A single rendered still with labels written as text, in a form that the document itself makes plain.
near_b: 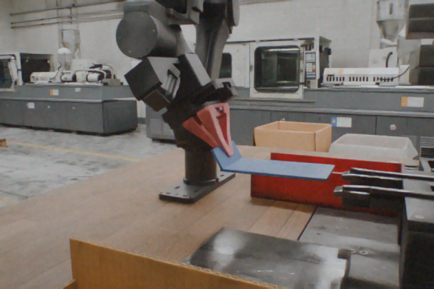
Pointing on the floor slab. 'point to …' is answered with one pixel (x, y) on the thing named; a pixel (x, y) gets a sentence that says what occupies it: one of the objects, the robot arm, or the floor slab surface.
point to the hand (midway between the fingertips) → (227, 151)
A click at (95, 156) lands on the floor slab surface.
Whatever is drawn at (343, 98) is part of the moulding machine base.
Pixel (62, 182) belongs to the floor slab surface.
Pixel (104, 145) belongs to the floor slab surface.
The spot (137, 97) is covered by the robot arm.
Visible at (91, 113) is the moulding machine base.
